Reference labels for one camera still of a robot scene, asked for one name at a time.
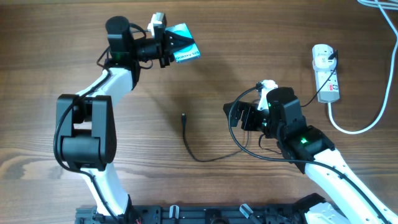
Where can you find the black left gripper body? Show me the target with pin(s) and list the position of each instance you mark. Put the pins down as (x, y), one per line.
(152, 48)

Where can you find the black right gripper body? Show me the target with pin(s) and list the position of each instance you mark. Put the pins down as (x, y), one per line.
(255, 120)

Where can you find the Galaxy S25 smartphone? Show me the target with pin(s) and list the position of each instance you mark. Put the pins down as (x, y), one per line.
(187, 53)

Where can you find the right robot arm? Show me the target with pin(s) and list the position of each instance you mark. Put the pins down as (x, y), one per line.
(314, 154)

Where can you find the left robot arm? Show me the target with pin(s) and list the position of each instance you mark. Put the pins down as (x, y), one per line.
(85, 139)

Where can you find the white power strip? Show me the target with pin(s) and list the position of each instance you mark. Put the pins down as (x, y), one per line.
(326, 82)

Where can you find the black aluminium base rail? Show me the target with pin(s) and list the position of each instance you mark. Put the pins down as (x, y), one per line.
(274, 213)

